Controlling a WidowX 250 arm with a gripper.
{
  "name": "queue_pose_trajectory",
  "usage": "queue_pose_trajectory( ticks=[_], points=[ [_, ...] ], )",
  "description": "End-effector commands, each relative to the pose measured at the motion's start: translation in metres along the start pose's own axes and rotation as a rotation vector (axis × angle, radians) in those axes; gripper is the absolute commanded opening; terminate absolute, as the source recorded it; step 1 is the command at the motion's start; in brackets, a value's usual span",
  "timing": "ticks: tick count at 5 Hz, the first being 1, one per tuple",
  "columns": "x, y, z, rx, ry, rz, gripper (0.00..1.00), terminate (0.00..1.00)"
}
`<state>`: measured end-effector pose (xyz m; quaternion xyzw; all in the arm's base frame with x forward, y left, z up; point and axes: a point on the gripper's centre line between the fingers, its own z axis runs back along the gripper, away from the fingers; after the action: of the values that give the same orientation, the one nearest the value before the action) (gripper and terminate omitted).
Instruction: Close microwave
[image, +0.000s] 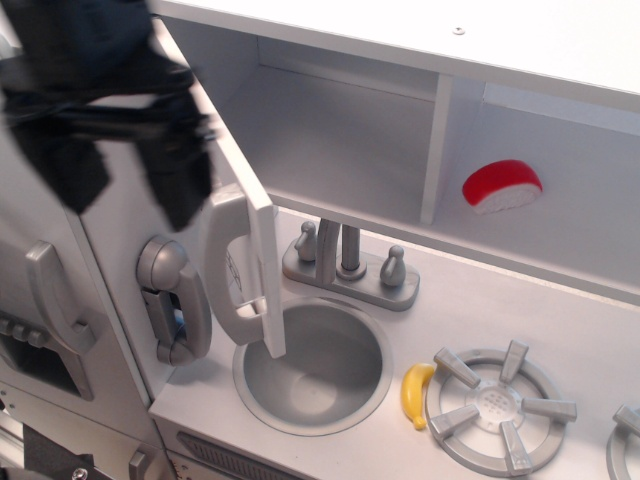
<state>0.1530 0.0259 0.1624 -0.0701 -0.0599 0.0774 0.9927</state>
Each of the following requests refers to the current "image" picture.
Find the round metal sink bowl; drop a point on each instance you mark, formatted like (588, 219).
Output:
(336, 371)

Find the grey ice dispenser panel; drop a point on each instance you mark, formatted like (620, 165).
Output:
(33, 352)

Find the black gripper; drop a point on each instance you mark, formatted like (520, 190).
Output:
(76, 52)

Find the white microwave door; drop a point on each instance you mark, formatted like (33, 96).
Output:
(240, 265)

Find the grey toy faucet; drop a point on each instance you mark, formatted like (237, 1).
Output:
(328, 256)

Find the grey fridge door handle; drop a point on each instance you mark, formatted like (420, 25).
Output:
(55, 299)

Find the grey toy telephone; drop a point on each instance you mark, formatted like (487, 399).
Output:
(175, 300)

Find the grey oven handle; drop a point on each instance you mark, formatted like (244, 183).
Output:
(138, 465)

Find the yellow toy banana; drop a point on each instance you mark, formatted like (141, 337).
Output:
(413, 386)

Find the red white toy sushi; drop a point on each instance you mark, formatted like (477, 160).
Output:
(502, 185)

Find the grey toy stove burner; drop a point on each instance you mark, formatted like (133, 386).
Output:
(495, 412)

